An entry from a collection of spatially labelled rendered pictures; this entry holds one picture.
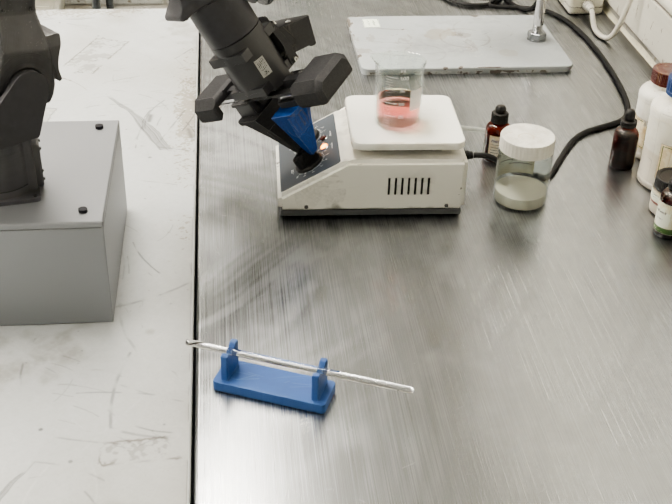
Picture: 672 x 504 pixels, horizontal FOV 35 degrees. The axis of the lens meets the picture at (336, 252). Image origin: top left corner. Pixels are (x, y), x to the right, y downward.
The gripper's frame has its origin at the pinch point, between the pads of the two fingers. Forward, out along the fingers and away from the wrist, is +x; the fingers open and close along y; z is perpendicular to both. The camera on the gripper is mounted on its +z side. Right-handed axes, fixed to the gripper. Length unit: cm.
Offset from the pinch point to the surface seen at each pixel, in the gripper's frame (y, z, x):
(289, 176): 1.6, -2.9, 4.2
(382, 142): -8.5, 1.7, 4.4
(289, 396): -16.2, -30.6, 5.9
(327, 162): -2.8, -1.1, 4.2
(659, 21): -14, 55, 28
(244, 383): -12.5, -31.1, 4.1
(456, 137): -13.4, 6.6, 8.4
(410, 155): -9.7, 3.1, 7.5
